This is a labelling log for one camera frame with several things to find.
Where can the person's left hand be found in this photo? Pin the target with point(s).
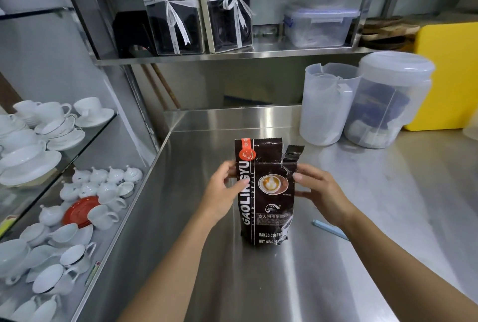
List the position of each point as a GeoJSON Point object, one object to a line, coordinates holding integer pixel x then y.
{"type": "Point", "coordinates": [220, 198]}

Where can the person's right hand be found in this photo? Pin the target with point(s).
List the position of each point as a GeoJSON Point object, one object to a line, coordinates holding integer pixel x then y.
{"type": "Point", "coordinates": [328, 195]}

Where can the person's left thumb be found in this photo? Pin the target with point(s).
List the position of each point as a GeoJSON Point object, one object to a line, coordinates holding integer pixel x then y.
{"type": "Point", "coordinates": [241, 186]}

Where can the person's right thumb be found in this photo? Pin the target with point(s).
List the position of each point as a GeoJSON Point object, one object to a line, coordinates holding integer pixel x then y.
{"type": "Point", "coordinates": [299, 177]}

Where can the dark brown coffee bag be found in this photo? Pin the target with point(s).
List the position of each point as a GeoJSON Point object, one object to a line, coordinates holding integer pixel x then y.
{"type": "Point", "coordinates": [267, 202]}

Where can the person's right forearm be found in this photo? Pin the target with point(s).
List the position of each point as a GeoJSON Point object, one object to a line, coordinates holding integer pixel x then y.
{"type": "Point", "coordinates": [407, 273]}

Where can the person's left forearm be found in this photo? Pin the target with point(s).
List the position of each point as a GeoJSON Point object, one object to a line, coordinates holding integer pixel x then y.
{"type": "Point", "coordinates": [175, 269]}

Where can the light blue pen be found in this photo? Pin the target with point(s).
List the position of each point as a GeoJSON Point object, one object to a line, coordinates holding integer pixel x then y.
{"type": "Point", "coordinates": [330, 229]}

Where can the clear plastic measuring jug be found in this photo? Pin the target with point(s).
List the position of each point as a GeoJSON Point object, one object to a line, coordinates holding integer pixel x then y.
{"type": "Point", "coordinates": [325, 109]}

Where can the large clear lidded plastic jar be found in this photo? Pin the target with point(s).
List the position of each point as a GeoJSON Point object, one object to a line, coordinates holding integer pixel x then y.
{"type": "Point", "coordinates": [388, 101]}

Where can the brown wooden stick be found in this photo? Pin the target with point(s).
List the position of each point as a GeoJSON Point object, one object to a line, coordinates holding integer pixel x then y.
{"type": "Point", "coordinates": [153, 86]}
{"type": "Point", "coordinates": [166, 86]}

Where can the glass display shelf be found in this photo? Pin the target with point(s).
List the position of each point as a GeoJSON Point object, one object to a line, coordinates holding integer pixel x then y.
{"type": "Point", "coordinates": [112, 139]}

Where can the group of small white lidded pots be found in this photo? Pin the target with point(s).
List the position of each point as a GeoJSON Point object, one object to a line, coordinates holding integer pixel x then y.
{"type": "Point", "coordinates": [101, 180]}

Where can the large clear box blue lid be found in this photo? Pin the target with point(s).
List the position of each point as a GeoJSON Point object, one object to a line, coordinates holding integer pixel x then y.
{"type": "Point", "coordinates": [319, 28]}

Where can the red saucer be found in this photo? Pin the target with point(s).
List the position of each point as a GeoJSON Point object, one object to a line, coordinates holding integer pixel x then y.
{"type": "Point", "coordinates": [76, 211]}

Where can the stack of wooden boards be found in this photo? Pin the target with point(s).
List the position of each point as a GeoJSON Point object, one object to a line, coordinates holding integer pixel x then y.
{"type": "Point", "coordinates": [388, 32]}

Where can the green shelf label strip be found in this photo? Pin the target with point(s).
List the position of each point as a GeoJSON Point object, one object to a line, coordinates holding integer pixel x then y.
{"type": "Point", "coordinates": [92, 274]}

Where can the black gift box white ribbon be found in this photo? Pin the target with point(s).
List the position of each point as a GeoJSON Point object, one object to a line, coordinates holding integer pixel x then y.
{"type": "Point", "coordinates": [171, 15]}
{"type": "Point", "coordinates": [227, 12]}

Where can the yellow plastic cutting board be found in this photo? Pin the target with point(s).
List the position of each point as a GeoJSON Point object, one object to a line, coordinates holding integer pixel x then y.
{"type": "Point", "coordinates": [448, 79]}

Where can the black object behind gift box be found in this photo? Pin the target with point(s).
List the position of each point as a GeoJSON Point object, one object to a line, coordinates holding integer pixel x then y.
{"type": "Point", "coordinates": [129, 38]}

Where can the pile of white gold-rimmed teacups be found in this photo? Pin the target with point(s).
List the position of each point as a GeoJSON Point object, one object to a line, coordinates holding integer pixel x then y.
{"type": "Point", "coordinates": [48, 258]}

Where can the group of white cups with saucers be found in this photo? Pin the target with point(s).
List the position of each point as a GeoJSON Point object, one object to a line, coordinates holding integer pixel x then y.
{"type": "Point", "coordinates": [33, 146]}

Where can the yellow shelf label strip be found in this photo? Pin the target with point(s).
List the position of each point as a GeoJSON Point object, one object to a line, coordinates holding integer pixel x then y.
{"type": "Point", "coordinates": [7, 225]}

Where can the stainless steel wall shelf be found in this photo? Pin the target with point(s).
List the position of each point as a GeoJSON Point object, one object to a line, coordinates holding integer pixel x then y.
{"type": "Point", "coordinates": [224, 57]}

